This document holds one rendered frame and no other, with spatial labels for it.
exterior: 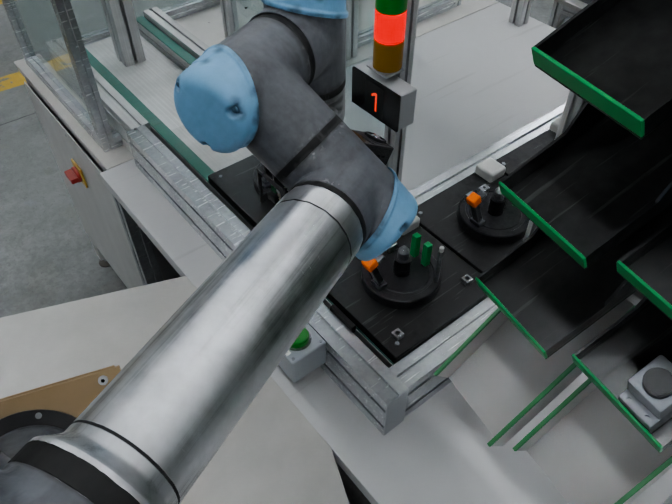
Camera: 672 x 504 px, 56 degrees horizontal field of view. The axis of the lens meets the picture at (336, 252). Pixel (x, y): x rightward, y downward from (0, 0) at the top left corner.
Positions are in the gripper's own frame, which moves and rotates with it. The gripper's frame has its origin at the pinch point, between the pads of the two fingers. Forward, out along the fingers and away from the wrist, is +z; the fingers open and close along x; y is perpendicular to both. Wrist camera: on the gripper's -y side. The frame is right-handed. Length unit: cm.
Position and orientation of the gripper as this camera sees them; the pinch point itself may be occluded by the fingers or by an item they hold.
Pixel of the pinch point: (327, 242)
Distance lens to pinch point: 81.6
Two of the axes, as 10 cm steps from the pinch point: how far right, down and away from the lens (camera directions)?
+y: -7.8, 4.5, -4.3
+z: 0.0, 6.8, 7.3
